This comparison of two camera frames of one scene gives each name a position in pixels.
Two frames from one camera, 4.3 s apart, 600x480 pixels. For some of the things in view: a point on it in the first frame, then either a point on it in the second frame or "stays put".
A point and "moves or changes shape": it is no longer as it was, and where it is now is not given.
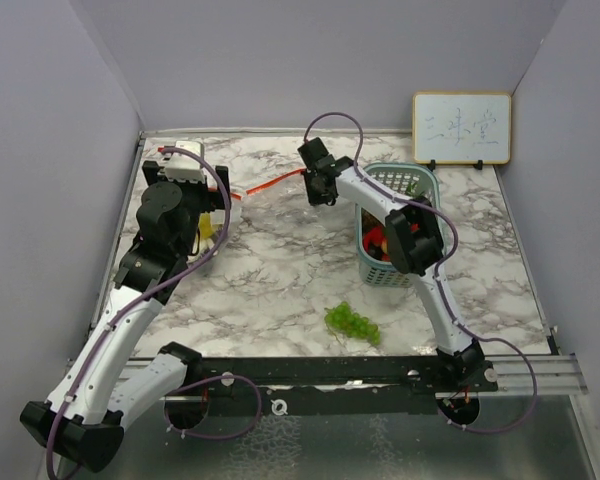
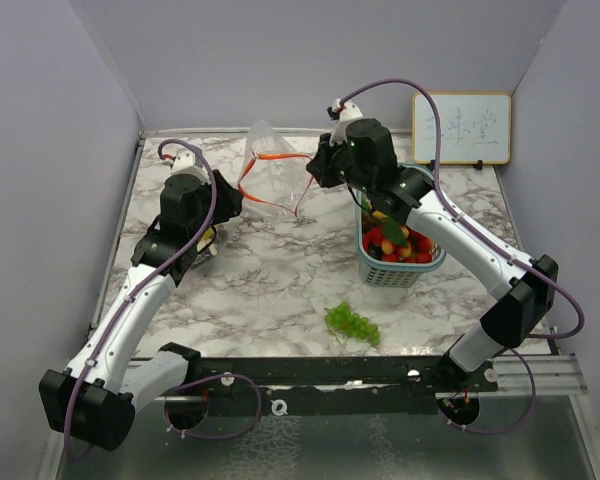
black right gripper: x=316 y=201 -> x=318 y=166
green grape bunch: x=343 y=317 stays put
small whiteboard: x=461 y=128 stays put
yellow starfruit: x=207 y=230 stays put
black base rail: x=329 y=386 stays put
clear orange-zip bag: x=268 y=203 moves or changes shape
